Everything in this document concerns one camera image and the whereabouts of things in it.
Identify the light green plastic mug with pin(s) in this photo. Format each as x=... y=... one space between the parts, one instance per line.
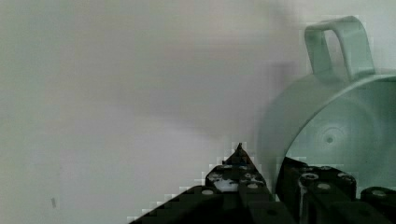
x=342 y=115

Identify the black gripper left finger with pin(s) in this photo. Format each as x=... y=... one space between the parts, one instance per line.
x=234 y=192

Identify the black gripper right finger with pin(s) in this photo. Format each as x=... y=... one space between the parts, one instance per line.
x=326 y=195

